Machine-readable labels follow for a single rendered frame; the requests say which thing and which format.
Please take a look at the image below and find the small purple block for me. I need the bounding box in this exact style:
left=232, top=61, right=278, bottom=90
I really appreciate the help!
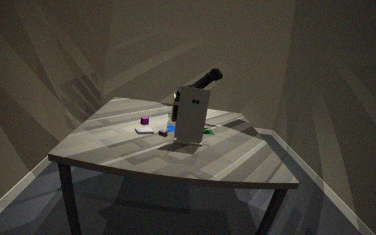
left=141, top=117, right=149, bottom=125

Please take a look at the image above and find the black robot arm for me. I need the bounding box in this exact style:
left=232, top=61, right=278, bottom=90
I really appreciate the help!
left=176, top=68, right=223, bottom=98

